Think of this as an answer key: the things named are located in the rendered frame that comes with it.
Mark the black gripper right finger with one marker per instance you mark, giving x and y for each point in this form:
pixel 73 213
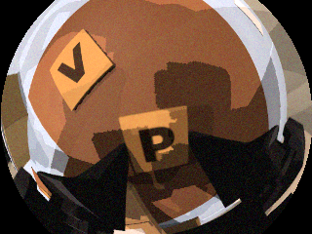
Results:
pixel 229 164

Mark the white paper ticket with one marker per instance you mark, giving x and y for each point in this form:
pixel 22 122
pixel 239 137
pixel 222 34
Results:
pixel 131 231

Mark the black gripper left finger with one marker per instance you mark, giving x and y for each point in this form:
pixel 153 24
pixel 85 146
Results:
pixel 101 190

